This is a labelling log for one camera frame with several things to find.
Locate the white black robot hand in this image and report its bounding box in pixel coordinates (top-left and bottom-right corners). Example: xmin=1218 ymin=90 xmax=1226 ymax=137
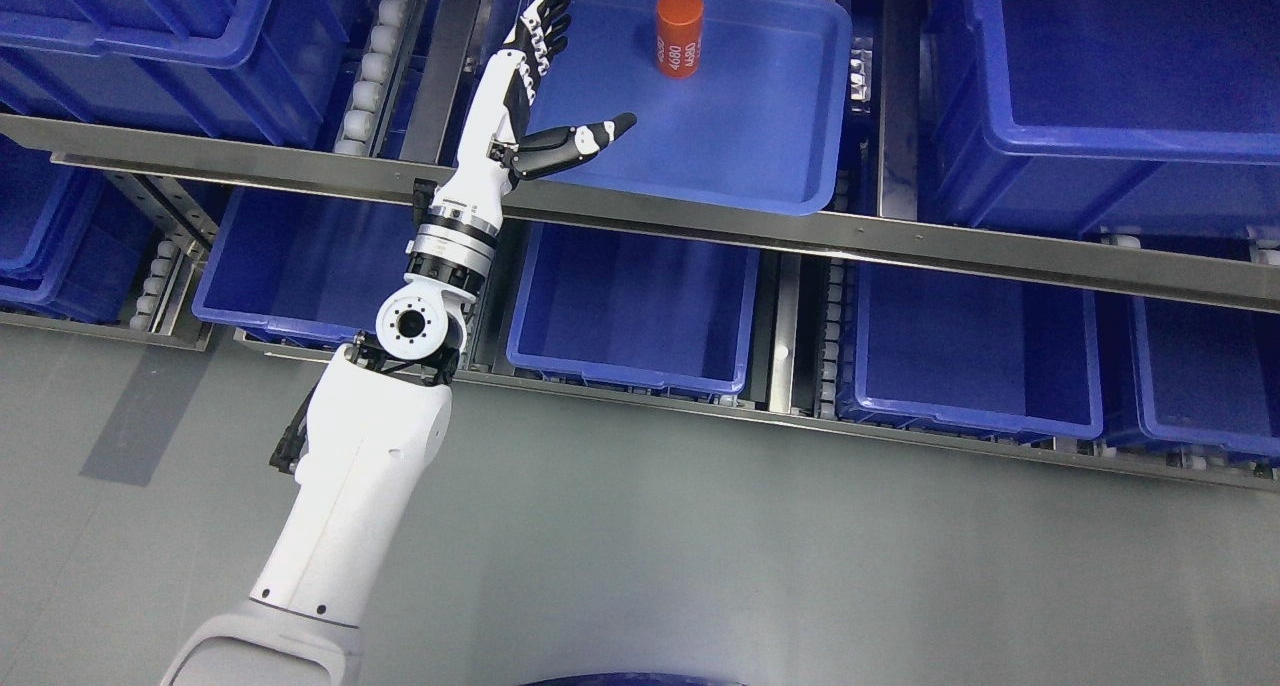
xmin=428 ymin=0 xmax=637 ymax=232

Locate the orange cylindrical capacitor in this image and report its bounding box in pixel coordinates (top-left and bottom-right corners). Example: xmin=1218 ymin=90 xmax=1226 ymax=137
xmin=654 ymin=0 xmax=705 ymax=79

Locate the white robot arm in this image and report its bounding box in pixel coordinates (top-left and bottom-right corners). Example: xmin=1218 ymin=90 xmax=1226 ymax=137
xmin=161 ymin=174 xmax=509 ymax=685

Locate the metal shelf rack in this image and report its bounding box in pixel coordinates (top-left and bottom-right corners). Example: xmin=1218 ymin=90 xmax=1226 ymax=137
xmin=3 ymin=38 xmax=1277 ymax=493

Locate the blue bin lower middle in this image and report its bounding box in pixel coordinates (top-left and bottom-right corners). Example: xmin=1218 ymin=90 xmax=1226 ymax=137
xmin=506 ymin=224 xmax=760 ymax=395

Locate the blue bin lower left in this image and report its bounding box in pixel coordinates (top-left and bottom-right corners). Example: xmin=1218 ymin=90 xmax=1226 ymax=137
xmin=192 ymin=188 xmax=416 ymax=348

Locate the blue shallow tray bin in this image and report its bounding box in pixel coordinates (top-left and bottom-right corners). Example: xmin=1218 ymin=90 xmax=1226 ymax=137
xmin=530 ymin=0 xmax=852 ymax=216

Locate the blue bin top left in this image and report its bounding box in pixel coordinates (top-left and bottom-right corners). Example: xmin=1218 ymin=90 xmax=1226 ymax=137
xmin=1 ymin=0 xmax=360 ymax=147

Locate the blue bin far left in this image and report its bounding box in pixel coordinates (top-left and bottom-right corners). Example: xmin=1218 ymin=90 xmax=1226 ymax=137
xmin=1 ymin=136 xmax=154 ymax=323

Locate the blue bin lower right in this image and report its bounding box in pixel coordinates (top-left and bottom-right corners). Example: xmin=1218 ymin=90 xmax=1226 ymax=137
xmin=833 ymin=265 xmax=1105 ymax=444

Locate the blue bin top right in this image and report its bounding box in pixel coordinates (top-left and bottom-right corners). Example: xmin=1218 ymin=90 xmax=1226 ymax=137
xmin=918 ymin=0 xmax=1279 ymax=241

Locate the blue bin far right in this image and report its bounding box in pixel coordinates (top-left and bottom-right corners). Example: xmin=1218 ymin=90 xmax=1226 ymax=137
xmin=1097 ymin=294 xmax=1279 ymax=466

